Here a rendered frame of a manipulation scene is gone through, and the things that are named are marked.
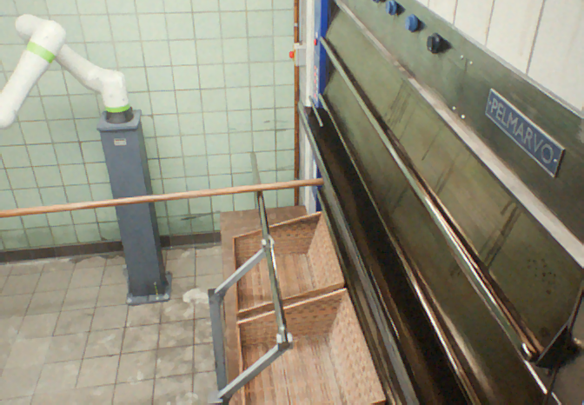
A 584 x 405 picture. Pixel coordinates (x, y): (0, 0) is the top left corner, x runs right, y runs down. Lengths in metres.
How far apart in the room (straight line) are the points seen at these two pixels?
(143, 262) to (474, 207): 2.59
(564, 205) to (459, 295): 0.46
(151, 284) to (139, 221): 0.48
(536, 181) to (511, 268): 0.17
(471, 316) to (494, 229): 0.25
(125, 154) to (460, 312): 2.19
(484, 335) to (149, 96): 2.69
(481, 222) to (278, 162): 2.68
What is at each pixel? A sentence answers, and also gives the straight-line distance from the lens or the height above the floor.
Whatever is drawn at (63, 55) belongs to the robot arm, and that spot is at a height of 1.56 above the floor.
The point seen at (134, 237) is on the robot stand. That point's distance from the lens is 3.40.
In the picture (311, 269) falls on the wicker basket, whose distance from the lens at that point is 2.85.
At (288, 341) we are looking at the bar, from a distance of 1.71.
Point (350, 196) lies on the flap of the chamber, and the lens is 1.90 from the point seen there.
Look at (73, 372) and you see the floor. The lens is 3.40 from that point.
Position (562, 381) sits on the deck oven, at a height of 1.70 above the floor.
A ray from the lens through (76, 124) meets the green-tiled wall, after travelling 3.67.
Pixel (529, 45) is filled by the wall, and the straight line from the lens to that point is 1.00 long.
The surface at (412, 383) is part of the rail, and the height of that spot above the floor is 1.44.
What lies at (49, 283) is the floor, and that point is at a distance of 4.02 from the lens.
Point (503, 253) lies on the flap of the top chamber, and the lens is 1.10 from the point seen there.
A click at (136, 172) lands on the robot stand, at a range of 3.16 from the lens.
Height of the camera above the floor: 2.42
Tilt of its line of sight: 31 degrees down
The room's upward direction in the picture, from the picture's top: straight up
